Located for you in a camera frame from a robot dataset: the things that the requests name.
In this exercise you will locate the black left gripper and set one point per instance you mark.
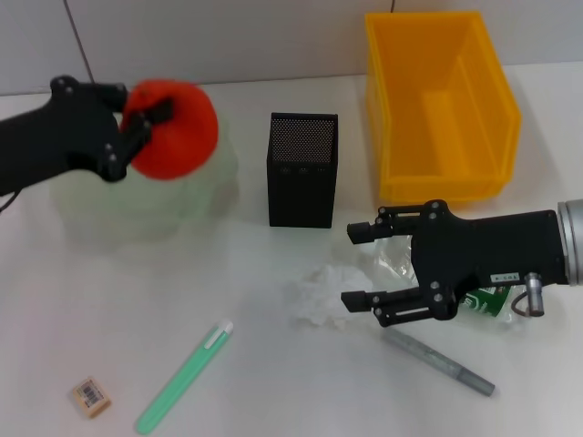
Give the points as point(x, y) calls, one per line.
point(59, 132)

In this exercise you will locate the green pen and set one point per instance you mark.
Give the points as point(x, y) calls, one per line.
point(182, 373)

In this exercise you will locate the yellow plastic bin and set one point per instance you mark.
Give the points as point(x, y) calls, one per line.
point(410, 114)

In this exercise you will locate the black mesh pen holder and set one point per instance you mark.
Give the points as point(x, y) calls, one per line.
point(300, 191)

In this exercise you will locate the green glass fruit plate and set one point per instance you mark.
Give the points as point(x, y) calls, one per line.
point(182, 205)

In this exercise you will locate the clear green-label water bottle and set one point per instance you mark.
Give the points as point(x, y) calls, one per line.
point(391, 259)

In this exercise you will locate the orange fruit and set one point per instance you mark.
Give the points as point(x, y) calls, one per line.
point(187, 136)

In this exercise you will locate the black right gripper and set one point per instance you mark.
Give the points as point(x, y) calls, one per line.
point(483, 250)

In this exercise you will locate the grey marker pen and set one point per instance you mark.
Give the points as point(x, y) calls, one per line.
point(432, 359)

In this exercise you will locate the beige eraser with barcode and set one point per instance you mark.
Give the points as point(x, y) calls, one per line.
point(91, 397)

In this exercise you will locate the white paper ball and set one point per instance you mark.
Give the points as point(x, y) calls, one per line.
point(328, 291)

